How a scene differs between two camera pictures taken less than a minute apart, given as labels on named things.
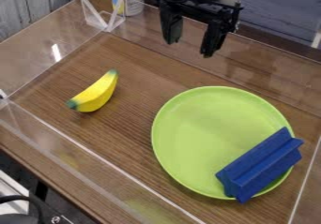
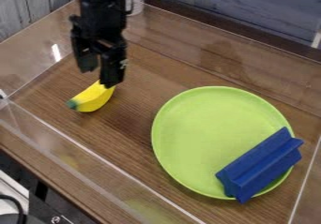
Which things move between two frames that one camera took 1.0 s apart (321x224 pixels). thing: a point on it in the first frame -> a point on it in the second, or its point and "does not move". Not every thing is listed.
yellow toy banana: (94, 97) does not move
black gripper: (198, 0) -> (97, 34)
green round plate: (207, 129) does not move
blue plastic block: (249, 174) does not move
